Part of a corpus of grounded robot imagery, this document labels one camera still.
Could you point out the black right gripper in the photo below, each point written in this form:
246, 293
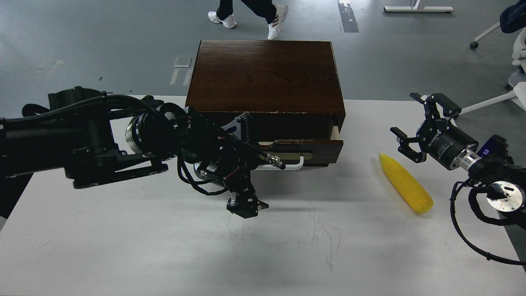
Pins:
443, 141

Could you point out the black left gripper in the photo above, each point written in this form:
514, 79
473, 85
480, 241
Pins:
225, 156

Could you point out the wooden drawer with white handle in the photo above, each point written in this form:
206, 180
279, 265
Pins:
296, 154

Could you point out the yellow corn cob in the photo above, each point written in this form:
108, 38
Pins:
409, 189

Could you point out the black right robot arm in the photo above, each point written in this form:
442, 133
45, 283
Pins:
501, 198

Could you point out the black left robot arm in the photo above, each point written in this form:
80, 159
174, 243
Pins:
100, 139

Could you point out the dark wooden drawer cabinet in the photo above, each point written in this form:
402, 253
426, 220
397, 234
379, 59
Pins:
292, 88

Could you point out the white desk base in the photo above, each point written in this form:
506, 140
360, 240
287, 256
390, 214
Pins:
418, 7

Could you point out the white sneaker right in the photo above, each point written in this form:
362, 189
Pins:
275, 27

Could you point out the white sneaker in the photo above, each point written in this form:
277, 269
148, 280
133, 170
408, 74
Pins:
275, 27
229, 22

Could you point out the white sneaker left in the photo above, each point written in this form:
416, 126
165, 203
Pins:
229, 22

